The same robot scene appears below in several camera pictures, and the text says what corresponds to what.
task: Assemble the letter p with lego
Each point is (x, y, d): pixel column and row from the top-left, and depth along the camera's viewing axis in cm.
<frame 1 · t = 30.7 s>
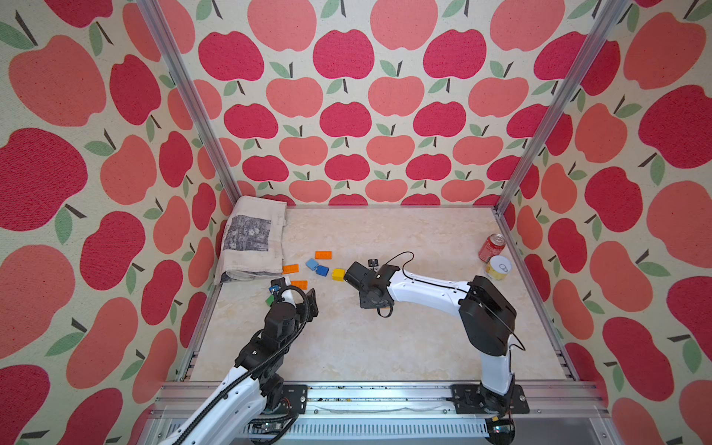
left hand: (306, 296, 81), fingers open
right hand: (371, 304, 89), fingers closed
folded beige towel: (252, 242, 103), point 7 cm above the table
red soda can: (492, 247, 98), point 11 cm above the table
yellow tin can: (498, 267, 97), point 6 cm above the table
orange lego brick far: (323, 255, 107), on the table
light blue lego brick: (311, 263, 105), on the table
blue lego brick: (322, 270, 103), on the table

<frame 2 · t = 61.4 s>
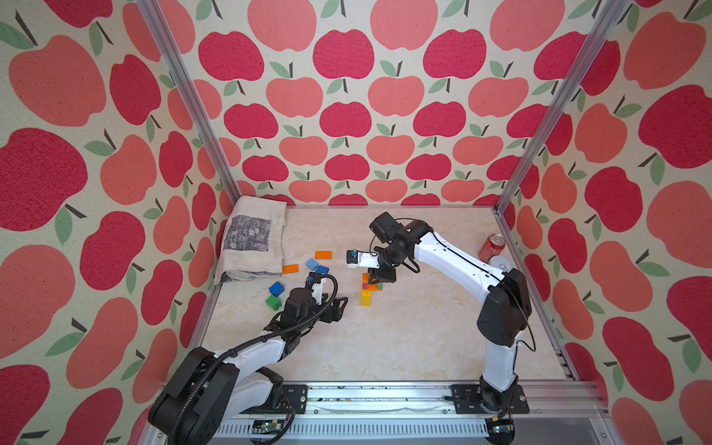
left hand: (339, 302, 86), fingers open
right hand: (373, 277, 84), fingers open
the named things where they were.

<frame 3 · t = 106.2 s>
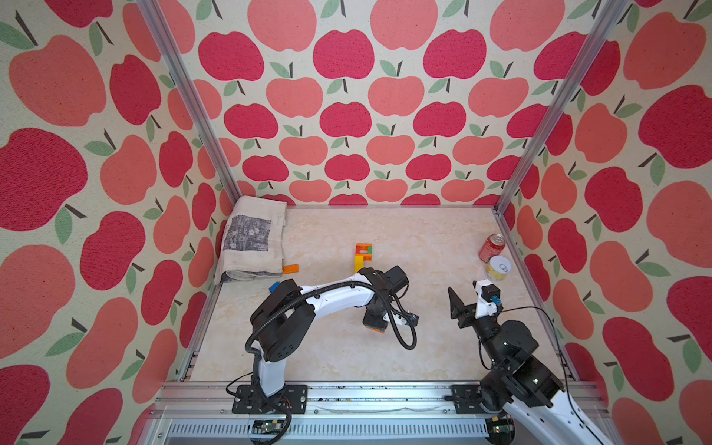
left hand: (384, 324, 85), fingers open
right hand: (466, 293, 73), fingers open
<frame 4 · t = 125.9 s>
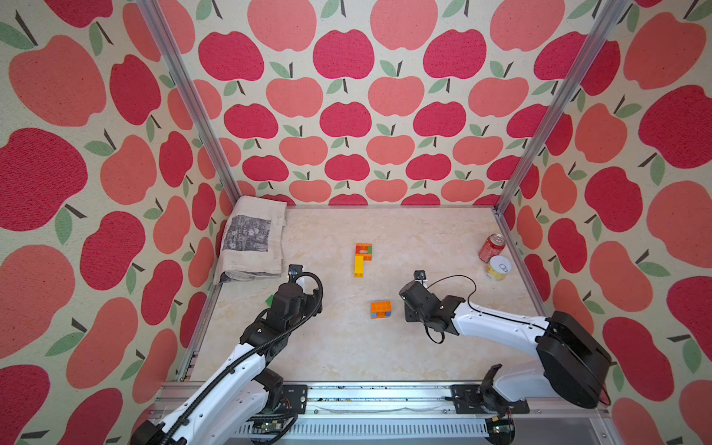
left hand: (313, 292, 81), fingers open
right hand: (413, 309, 88), fingers open
orange lego brick small: (381, 314, 90), point 2 cm above the table
